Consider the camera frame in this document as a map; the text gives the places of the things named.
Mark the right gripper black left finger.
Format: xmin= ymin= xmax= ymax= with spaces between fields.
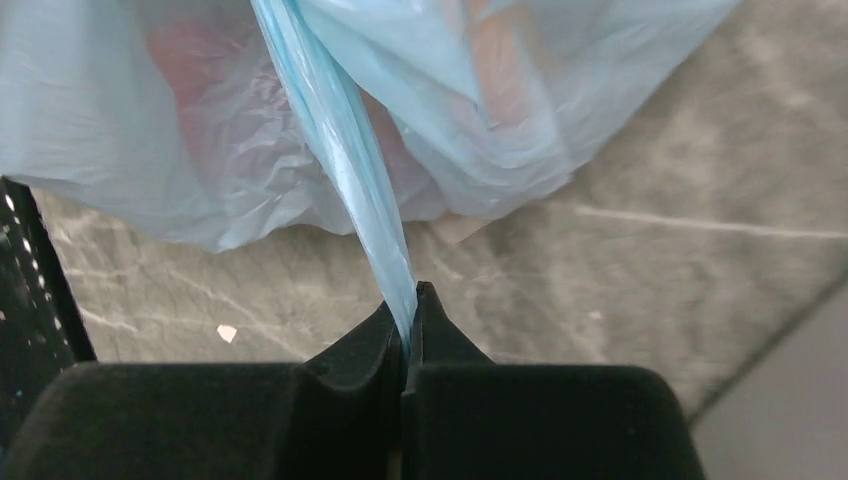
xmin=1 ymin=306 xmax=401 ymax=479

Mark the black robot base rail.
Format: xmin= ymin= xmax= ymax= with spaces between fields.
xmin=1 ymin=178 xmax=96 ymax=451

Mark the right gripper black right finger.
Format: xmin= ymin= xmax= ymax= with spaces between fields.
xmin=401 ymin=282 xmax=704 ymax=479

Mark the light blue plastic bag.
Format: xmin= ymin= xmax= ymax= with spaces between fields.
xmin=1 ymin=1 xmax=734 ymax=337

